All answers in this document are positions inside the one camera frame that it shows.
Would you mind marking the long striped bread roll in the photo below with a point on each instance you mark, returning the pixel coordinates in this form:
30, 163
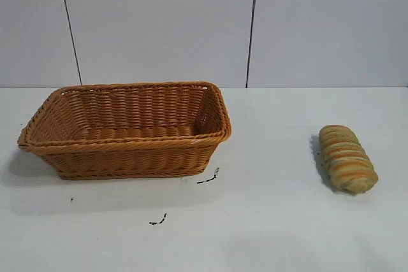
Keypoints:
345, 159

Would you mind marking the brown woven wicker basket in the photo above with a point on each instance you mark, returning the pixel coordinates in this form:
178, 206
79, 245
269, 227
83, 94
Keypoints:
127, 154

